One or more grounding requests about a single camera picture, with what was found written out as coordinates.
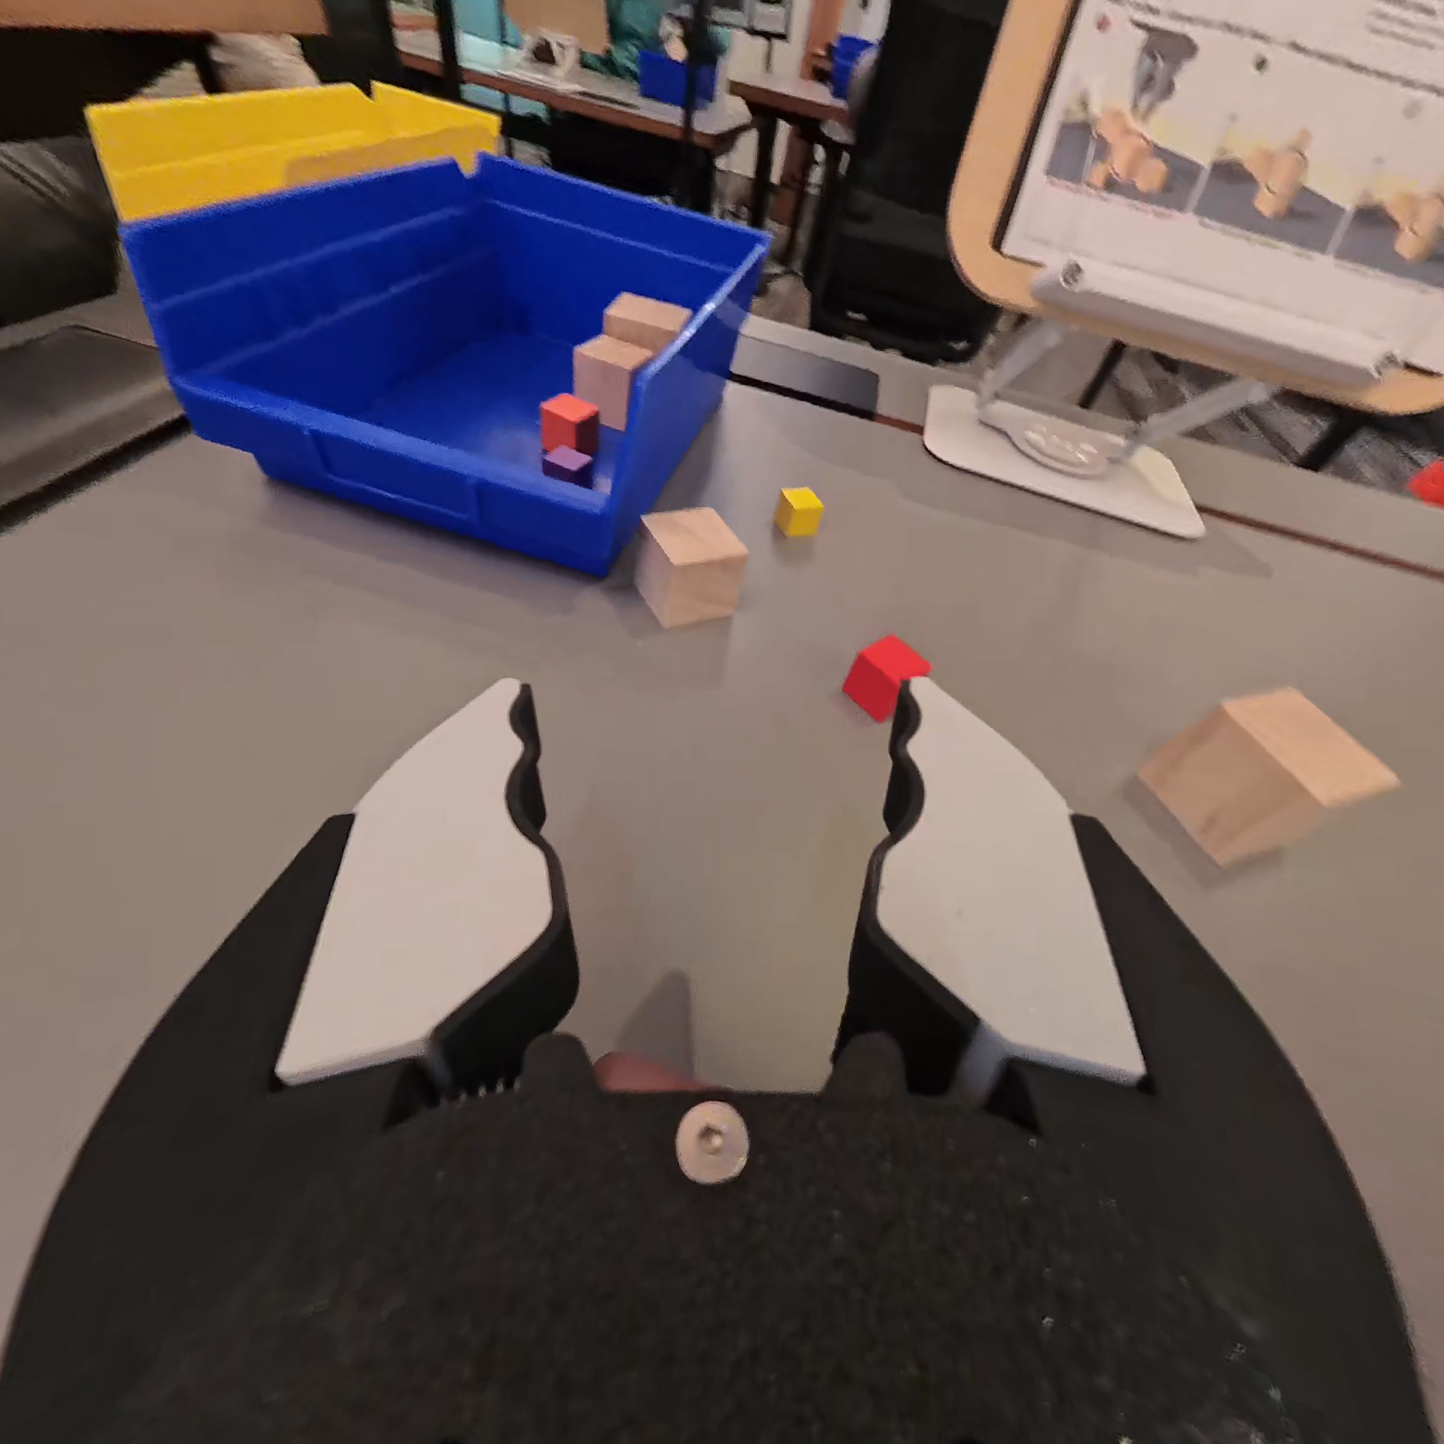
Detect large wooden cube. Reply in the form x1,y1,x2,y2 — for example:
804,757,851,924
602,293,696,357
1138,689,1403,867

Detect wooden display board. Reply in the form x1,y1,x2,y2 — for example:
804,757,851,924
949,0,1444,415

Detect white folding stand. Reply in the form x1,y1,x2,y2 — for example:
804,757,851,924
923,252,1401,541

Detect white instruction sheet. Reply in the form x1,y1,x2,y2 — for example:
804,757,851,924
1000,0,1444,372

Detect medium wooden cube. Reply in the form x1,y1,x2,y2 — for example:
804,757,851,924
634,508,751,629
571,335,660,429

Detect blue plastic bin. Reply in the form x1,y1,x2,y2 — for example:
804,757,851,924
120,151,774,577

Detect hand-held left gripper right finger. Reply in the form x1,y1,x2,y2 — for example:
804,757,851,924
841,677,1148,1093

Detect yellow plastic bin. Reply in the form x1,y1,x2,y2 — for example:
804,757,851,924
84,82,505,223

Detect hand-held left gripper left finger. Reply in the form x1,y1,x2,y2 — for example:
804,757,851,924
273,678,581,1093

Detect small blue bin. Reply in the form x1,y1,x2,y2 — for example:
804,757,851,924
639,41,722,109

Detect black office chair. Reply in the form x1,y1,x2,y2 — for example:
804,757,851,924
808,0,1012,367

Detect brown wooden desk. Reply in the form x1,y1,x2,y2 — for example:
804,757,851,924
395,23,758,154

